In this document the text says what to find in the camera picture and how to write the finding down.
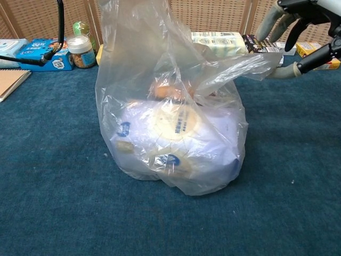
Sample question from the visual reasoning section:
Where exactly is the yellow sponge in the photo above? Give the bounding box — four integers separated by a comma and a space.
95, 44, 104, 66

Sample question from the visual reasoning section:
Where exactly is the teal table cloth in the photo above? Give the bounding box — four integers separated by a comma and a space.
0, 42, 341, 256

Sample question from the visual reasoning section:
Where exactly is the green bottle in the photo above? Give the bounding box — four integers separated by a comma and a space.
72, 21, 96, 54

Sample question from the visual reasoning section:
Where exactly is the clear plastic shopping bag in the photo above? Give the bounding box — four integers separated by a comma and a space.
95, 0, 283, 197

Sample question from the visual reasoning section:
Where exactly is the white lidded snack jar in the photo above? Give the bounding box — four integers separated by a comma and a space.
67, 34, 97, 69

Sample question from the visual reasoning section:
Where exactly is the wicker folding screen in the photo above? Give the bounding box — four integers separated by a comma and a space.
0, 0, 341, 51

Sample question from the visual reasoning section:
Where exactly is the blue cookie box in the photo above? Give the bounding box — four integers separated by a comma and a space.
15, 38, 75, 72

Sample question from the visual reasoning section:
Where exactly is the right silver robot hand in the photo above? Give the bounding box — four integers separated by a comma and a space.
255, 0, 341, 80

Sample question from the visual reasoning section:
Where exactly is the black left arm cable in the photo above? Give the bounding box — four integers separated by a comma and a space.
0, 0, 65, 67

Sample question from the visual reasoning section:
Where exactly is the orange snack packet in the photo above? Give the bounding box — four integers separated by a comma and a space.
153, 82, 195, 101

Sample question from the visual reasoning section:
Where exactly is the brown spiral notebook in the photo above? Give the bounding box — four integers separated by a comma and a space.
0, 69, 32, 103

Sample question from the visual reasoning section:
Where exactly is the light blue wet wipes pack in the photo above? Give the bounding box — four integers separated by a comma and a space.
0, 38, 29, 69

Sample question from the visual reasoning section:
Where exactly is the small white box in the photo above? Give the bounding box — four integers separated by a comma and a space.
274, 42, 297, 56

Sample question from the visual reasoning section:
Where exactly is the yellow box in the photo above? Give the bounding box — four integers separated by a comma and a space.
295, 41, 341, 70

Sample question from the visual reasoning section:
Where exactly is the black snack packet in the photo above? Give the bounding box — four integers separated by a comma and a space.
241, 34, 279, 54

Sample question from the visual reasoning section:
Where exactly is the white long snack package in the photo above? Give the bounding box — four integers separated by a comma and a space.
191, 31, 247, 58

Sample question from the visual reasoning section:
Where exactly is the white bagged package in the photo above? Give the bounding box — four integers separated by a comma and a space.
111, 100, 240, 187

